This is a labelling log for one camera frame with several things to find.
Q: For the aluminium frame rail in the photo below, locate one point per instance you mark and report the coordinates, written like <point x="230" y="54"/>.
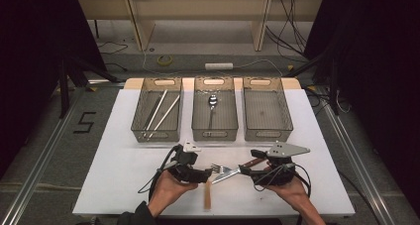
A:
<point x="40" y="162"/>
<point x="360" y="172"/>

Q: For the white power strip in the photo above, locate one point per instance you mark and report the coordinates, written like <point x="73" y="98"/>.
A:
<point x="218" y="66"/>

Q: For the black stand legs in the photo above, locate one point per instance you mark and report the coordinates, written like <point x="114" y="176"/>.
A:
<point x="334" y="86"/>
<point x="63" y="86"/>

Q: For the person's left hand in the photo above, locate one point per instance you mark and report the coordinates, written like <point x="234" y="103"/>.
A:
<point x="168" y="188"/>

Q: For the person's right hand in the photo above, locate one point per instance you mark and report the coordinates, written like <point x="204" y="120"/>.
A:
<point x="295" y="192"/>

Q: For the black curtain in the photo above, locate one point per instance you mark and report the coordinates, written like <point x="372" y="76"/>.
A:
<point x="379" y="53"/>
<point x="26" y="53"/>

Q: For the smoky clear plastic bin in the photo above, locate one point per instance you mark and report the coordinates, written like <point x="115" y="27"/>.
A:
<point x="168" y="119"/>
<point x="267" y="116"/>
<point x="224" y="116"/>

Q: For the yellow tape roll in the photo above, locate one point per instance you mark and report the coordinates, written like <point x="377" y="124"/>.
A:
<point x="158" y="60"/>

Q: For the beige wooden desk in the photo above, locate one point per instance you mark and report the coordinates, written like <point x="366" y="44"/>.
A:
<point x="198" y="7"/>

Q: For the steel spoon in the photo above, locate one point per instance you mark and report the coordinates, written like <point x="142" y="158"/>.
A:
<point x="212" y="100"/>

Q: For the steel chopstick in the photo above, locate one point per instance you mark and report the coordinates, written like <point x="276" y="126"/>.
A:
<point x="152" y="114"/>

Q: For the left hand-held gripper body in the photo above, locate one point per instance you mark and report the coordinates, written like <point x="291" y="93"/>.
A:
<point x="178" y="159"/>

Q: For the white table cover board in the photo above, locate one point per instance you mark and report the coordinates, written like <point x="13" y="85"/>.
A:
<point x="115" y="185"/>

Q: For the white chopstick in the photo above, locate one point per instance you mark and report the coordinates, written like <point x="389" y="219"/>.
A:
<point x="164" y="116"/>

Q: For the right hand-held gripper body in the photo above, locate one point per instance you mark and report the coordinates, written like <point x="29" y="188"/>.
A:
<point x="285" y="149"/>

